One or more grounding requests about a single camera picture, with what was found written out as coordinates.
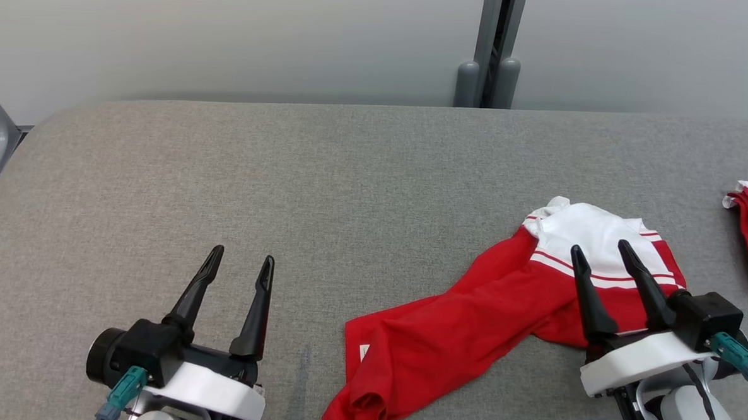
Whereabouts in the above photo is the grey vertical partition post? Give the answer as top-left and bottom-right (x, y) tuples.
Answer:
(471, 0), (528, 110)

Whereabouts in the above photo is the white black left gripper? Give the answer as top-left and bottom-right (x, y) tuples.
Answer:
(144, 243), (276, 420)

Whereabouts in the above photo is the black cable with teal plug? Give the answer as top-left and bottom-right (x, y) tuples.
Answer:
(681, 331), (748, 420)
(95, 365), (148, 420)

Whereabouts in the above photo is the grey rounded post cap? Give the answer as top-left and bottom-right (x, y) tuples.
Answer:
(454, 61), (481, 108)
(493, 56), (522, 110)

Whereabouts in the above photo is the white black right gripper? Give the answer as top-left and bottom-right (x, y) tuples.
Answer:
(563, 238), (722, 404)

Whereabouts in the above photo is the red white basketball jersey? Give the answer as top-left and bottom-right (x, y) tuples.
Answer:
(322, 186), (691, 420)

